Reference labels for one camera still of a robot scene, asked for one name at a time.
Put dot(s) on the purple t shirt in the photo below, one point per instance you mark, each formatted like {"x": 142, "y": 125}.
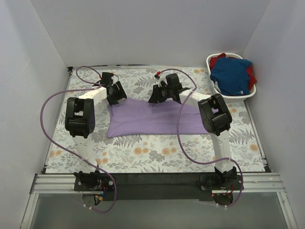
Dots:
{"x": 138, "y": 117}

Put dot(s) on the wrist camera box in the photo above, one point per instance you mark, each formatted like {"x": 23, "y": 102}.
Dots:
{"x": 160, "y": 78}
{"x": 107, "y": 78}

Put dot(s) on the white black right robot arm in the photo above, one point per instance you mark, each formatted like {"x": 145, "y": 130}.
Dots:
{"x": 216, "y": 120}

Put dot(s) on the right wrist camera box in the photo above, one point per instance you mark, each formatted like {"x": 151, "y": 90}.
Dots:
{"x": 160, "y": 78}

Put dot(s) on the aluminium front frame rail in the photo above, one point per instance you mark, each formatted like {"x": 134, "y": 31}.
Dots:
{"x": 64, "y": 184}

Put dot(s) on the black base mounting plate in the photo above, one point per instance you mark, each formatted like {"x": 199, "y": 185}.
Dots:
{"x": 159, "y": 186}

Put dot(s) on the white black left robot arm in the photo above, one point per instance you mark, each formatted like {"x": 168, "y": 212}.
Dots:
{"x": 80, "y": 123}

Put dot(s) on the blue t shirt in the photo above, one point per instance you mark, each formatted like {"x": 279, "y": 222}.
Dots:
{"x": 231, "y": 76}

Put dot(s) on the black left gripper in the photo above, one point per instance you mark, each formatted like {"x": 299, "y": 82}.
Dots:
{"x": 116, "y": 91}

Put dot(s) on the red t shirt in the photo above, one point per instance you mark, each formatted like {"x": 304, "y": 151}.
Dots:
{"x": 251, "y": 76}

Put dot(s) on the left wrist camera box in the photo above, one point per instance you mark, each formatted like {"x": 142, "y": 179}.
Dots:
{"x": 107, "y": 78}

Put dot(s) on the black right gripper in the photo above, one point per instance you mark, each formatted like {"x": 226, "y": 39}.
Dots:
{"x": 159, "y": 93}

